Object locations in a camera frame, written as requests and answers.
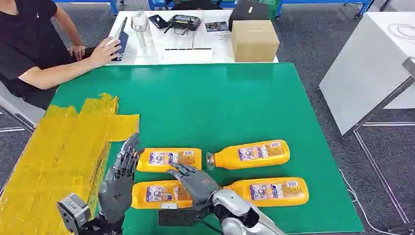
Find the person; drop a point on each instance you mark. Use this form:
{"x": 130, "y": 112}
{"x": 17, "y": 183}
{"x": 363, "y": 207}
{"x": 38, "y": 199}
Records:
{"x": 26, "y": 42}

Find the person's left hand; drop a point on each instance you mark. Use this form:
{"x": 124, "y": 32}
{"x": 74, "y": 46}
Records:
{"x": 77, "y": 52}

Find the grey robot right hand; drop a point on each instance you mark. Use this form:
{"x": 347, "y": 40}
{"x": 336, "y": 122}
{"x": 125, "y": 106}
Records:
{"x": 199, "y": 186}

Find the clear plastic water bottle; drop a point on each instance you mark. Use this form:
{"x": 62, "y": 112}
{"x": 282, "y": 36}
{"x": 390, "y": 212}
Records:
{"x": 141, "y": 27}

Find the black phone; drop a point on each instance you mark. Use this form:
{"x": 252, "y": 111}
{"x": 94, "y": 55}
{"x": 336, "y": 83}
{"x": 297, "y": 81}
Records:
{"x": 158, "y": 21}

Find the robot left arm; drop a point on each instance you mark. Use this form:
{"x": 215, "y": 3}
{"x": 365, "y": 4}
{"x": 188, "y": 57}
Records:
{"x": 103, "y": 227}

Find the black handheld controller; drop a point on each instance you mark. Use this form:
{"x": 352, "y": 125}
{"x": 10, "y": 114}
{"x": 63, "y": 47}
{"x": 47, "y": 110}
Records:
{"x": 183, "y": 22}

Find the orange drink bottle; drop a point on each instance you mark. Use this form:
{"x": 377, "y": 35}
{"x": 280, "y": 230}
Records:
{"x": 227, "y": 159}
{"x": 139, "y": 198}
{"x": 172, "y": 165}
{"x": 243, "y": 193}

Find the blue cart frame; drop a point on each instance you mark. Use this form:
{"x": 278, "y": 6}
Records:
{"x": 324, "y": 1}
{"x": 159, "y": 4}

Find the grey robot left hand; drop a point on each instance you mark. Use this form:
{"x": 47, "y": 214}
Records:
{"x": 115, "y": 194}

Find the green mat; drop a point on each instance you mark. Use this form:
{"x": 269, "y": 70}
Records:
{"x": 210, "y": 107}

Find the person's right hand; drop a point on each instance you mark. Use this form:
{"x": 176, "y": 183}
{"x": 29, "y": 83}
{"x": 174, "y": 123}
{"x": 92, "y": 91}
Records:
{"x": 105, "y": 52}

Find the white table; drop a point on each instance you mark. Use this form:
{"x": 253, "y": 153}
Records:
{"x": 201, "y": 42}

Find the printed booklet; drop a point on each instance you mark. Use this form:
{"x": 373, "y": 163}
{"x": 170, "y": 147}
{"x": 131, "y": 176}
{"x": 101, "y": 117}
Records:
{"x": 216, "y": 26}

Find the green crate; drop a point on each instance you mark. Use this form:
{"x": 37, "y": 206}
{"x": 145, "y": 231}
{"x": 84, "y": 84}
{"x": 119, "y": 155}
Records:
{"x": 273, "y": 8}

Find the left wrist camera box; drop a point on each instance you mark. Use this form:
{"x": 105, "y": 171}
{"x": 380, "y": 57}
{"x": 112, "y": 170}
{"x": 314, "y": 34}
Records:
{"x": 74, "y": 212}

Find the grey side table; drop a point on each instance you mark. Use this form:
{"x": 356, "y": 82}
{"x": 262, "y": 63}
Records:
{"x": 363, "y": 74}

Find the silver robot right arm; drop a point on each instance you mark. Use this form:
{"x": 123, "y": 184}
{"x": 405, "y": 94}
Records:
{"x": 236, "y": 211}

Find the white flat box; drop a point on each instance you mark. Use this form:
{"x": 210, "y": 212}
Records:
{"x": 186, "y": 55}

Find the black box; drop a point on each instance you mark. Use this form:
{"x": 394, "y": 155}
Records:
{"x": 248, "y": 14}

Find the yellow sheet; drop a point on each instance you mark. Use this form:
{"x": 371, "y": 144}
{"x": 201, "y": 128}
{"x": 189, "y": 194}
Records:
{"x": 61, "y": 155}

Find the brown cardboard box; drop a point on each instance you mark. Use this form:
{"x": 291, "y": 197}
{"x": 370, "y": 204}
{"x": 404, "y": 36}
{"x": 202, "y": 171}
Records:
{"x": 254, "y": 42}

